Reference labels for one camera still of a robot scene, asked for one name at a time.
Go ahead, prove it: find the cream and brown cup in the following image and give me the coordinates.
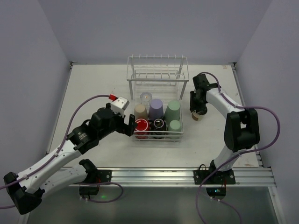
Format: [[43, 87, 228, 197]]
[[191, 112, 204, 121]]

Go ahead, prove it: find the red ceramic mug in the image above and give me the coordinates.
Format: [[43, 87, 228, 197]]
[[134, 118, 150, 140]]

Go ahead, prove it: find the black ceramic mug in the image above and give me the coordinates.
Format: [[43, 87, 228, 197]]
[[150, 119, 167, 139]]

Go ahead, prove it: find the clear faceted glass cup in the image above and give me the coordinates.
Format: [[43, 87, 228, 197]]
[[140, 91, 152, 106]]

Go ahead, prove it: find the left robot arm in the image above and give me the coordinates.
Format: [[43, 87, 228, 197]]
[[3, 97, 137, 215]]

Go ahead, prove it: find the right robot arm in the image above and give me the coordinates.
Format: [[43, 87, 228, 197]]
[[190, 72, 260, 185]]

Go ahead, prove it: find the beige plastic cup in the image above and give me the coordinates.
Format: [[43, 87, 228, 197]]
[[134, 104, 148, 119]]

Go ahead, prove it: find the large green plastic cup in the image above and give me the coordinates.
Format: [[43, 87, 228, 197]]
[[164, 100, 181, 123]]

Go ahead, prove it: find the small green plastic cup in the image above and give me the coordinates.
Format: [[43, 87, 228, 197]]
[[168, 120, 182, 140]]

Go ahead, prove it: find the lavender plastic cup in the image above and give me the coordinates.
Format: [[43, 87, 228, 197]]
[[148, 98, 164, 120]]

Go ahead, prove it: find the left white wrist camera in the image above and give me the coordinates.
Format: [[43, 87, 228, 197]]
[[111, 97, 129, 118]]

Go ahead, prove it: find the white wire dish rack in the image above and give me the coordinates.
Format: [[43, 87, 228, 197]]
[[127, 53, 190, 143]]

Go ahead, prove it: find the left black base bracket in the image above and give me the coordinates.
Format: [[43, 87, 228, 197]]
[[79, 169, 112, 199]]

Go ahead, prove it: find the black base bracket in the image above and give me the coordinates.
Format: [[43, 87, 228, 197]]
[[193, 164, 236, 199], [79, 169, 112, 199]]

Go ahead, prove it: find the right black base bracket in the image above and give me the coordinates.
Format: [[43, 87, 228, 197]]
[[193, 164, 236, 199]]

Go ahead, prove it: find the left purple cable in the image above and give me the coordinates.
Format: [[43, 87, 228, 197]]
[[0, 94, 124, 210]]

